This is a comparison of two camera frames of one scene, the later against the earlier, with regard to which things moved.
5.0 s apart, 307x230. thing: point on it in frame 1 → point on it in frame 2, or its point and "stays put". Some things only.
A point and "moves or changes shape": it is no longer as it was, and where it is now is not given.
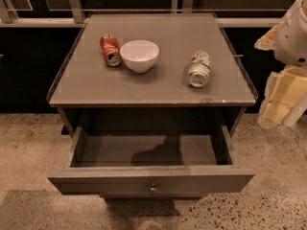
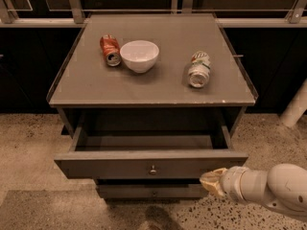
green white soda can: [199, 69] stays put
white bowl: [139, 56] stays put
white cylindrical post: [295, 112] stays put
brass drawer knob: [153, 189] → [153, 172]
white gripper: [293, 40] → [230, 181]
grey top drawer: [152, 162] moves or changes shape
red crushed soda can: [110, 49] stays put
